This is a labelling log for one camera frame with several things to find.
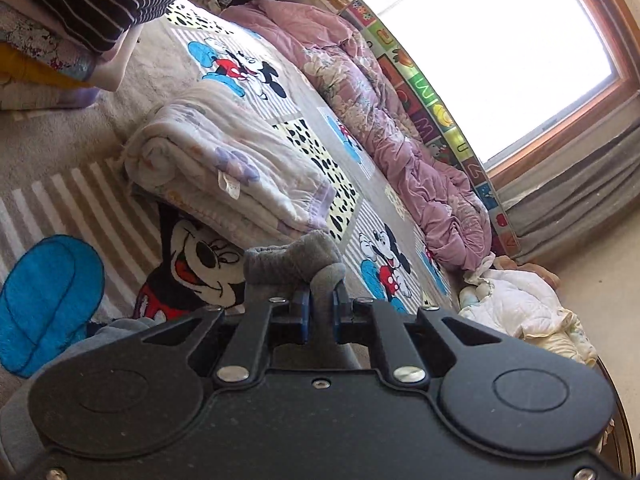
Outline yellow folded garment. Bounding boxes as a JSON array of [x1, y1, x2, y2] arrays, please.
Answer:
[[0, 42, 91, 90]]

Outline Mickey Mouse bed blanket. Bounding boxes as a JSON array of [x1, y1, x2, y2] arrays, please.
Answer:
[[1, 0, 457, 398]]

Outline folded white floral blanket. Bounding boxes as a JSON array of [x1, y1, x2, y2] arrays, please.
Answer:
[[122, 80, 335, 249]]

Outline wooden window frame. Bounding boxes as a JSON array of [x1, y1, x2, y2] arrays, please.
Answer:
[[324, 0, 639, 186]]

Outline grey curtain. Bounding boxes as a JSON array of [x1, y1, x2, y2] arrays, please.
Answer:
[[499, 120, 639, 262]]

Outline pink purple quilt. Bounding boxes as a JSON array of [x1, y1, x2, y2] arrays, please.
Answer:
[[222, 0, 491, 271]]

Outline floral print folded garment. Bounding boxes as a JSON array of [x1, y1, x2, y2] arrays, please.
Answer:
[[1, 3, 96, 82]]

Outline lilac floral folded garment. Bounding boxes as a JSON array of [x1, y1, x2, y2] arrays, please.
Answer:
[[1, 79, 101, 110]]

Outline cream floral duvet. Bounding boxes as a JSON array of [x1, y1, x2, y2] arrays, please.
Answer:
[[522, 310, 598, 368]]

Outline pale pink folded garment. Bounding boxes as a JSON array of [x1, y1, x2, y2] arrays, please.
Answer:
[[1, 0, 143, 91]]

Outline colourful alphabet headboard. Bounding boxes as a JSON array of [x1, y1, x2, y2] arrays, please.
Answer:
[[341, 0, 520, 257]]

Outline grey fleece sweatpants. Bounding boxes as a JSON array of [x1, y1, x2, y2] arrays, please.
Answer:
[[1, 231, 361, 474]]

